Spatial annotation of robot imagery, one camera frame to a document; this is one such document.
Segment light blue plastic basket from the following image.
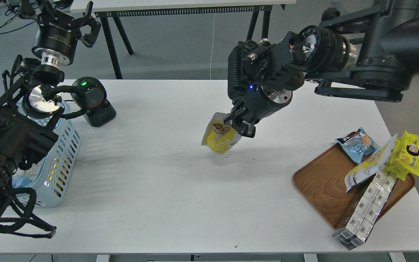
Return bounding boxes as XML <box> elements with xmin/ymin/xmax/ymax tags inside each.
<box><xmin>13</xmin><ymin>118</ymin><xmax>81</xmax><ymax>208</ymax></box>

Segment white background table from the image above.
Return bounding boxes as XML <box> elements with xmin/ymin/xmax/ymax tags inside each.
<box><xmin>69</xmin><ymin>0</ymin><xmax>296</xmax><ymax>80</ymax></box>

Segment yellow cartoon face snack pack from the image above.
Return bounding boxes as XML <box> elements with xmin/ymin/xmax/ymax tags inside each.
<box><xmin>384</xmin><ymin>131</ymin><xmax>419</xmax><ymax>181</ymax></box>

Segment white boxed snack multipack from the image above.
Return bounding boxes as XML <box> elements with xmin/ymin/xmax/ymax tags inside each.
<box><xmin>332</xmin><ymin>171</ymin><xmax>397</xmax><ymax>250</ymax></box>

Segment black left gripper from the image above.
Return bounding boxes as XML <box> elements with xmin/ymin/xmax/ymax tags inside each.
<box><xmin>19</xmin><ymin>0</ymin><xmax>101</xmax><ymax>66</ymax></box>

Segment black barcode scanner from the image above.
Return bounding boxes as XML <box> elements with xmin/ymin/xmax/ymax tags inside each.
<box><xmin>72</xmin><ymin>76</ymin><xmax>116</xmax><ymax>127</ymax></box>

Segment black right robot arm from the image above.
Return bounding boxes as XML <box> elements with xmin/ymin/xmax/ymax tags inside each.
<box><xmin>223</xmin><ymin>0</ymin><xmax>419</xmax><ymax>138</ymax></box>

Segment blue snack bag in basket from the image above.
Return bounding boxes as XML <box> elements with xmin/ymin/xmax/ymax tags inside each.
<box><xmin>12</xmin><ymin>175</ymin><xmax>32</xmax><ymax>188</ymax></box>

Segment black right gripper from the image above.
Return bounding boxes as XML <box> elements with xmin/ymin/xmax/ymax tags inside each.
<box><xmin>223</xmin><ymin>40</ymin><xmax>304</xmax><ymax>139</ymax></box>

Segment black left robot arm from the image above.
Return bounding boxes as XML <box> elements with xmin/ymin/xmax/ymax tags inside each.
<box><xmin>0</xmin><ymin>0</ymin><xmax>101</xmax><ymax>238</ymax></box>

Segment brown wooden tray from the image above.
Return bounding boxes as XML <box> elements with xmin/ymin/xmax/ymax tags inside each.
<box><xmin>292</xmin><ymin>131</ymin><xmax>416</xmax><ymax>229</ymax></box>

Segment yellow nut snack pouch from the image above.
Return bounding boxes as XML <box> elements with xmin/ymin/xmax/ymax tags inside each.
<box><xmin>201</xmin><ymin>112</ymin><xmax>242</xmax><ymax>153</ymax></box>
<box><xmin>344</xmin><ymin>134</ymin><xmax>398</xmax><ymax>192</ymax></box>

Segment white hanging cable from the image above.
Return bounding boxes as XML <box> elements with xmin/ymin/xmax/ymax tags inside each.
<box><xmin>209</xmin><ymin>13</ymin><xmax>216</xmax><ymax>80</ymax></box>

